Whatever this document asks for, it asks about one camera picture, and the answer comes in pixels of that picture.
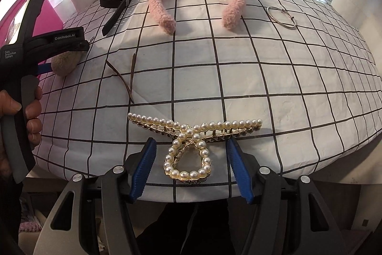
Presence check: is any pink plastic bin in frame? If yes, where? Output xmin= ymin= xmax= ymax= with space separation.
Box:
xmin=0 ymin=0 xmax=64 ymax=46

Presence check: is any silver bangle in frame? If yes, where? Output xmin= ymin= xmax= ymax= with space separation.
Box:
xmin=266 ymin=6 xmax=297 ymax=30

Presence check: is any person's left hand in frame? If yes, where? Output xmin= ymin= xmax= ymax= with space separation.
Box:
xmin=0 ymin=85 xmax=44 ymax=181

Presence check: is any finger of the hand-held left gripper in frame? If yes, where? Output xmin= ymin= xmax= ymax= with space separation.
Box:
xmin=48 ymin=28 xmax=90 ymax=53
xmin=36 ymin=63 xmax=53 ymax=75

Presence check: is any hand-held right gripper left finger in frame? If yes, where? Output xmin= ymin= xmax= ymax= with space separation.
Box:
xmin=33 ymin=137 xmax=157 ymax=255

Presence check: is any beige plush face hair clip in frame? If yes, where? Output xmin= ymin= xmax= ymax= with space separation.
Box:
xmin=51 ymin=49 xmax=82 ymax=77

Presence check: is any pink fluffy strawberry headband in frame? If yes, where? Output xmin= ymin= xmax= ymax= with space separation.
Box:
xmin=148 ymin=0 xmax=248 ymax=35

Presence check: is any pearl hair claw clip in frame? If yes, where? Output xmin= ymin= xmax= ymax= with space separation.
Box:
xmin=127 ymin=112 xmax=260 ymax=184

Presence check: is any thin brown hairpin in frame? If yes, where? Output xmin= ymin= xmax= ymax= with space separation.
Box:
xmin=106 ymin=53 xmax=137 ymax=104

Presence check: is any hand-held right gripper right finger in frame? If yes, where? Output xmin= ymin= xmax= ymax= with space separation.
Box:
xmin=225 ymin=138 xmax=350 ymax=255

